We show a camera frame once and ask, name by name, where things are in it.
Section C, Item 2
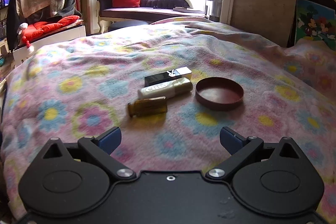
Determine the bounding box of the dark red round lid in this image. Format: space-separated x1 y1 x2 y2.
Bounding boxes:
195 77 244 111

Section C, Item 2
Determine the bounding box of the amber glass bottle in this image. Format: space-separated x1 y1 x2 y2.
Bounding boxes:
127 97 167 117

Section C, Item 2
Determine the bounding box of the white gold cosmetic tube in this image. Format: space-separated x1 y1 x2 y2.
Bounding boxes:
138 77 193 99

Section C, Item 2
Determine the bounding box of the black gold lipstick tube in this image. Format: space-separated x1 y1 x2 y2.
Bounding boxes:
144 67 192 87

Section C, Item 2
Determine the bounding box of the pink floral fleece blanket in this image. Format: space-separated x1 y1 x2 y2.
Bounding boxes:
1 19 335 223

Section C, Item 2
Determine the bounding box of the black round stool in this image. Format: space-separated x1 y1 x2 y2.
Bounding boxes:
108 20 148 32

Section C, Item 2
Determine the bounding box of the white wooden chair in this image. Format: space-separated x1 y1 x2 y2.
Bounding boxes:
13 24 86 67

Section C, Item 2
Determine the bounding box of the red cushion on chair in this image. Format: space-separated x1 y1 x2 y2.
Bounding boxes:
18 15 83 48

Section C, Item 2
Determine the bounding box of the metal trash bin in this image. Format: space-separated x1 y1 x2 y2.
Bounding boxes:
205 0 223 22

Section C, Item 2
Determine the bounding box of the dark chaise lounge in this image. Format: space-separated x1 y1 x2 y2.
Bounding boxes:
97 0 205 32

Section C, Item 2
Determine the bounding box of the cartoon picture board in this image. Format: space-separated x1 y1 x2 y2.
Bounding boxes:
295 0 335 51

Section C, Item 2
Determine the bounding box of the clothes pile on chair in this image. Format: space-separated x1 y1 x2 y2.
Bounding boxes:
6 0 81 51

